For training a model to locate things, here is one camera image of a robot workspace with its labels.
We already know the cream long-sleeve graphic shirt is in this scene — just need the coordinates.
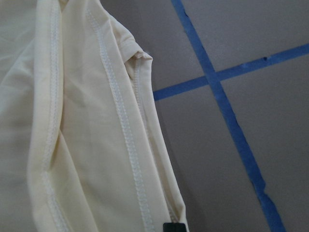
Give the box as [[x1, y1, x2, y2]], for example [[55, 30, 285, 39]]
[[0, 0, 189, 232]]

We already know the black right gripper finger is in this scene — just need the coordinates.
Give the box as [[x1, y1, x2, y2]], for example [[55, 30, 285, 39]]
[[163, 222, 186, 232]]

